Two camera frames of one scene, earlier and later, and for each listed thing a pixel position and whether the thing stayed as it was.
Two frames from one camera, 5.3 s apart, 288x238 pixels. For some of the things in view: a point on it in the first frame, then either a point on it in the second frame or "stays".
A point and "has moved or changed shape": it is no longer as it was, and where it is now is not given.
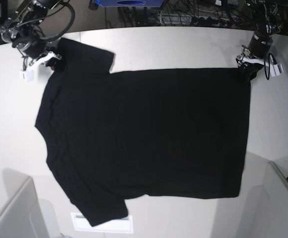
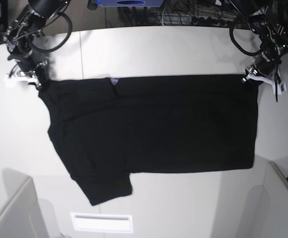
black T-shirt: x=112 y=137 has moved or changed shape
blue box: x=130 y=3 stays
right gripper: x=253 y=57 to x=263 y=68
